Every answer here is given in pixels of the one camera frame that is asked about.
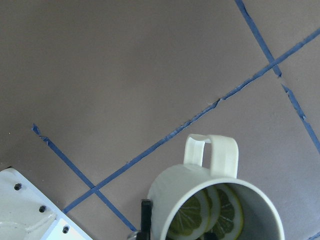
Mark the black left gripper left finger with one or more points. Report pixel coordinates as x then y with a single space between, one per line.
146 220

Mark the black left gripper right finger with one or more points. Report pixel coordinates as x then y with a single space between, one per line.
210 236

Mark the white ribbed HOME mug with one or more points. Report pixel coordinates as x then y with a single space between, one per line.
202 198

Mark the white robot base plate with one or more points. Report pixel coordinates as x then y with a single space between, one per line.
27 214

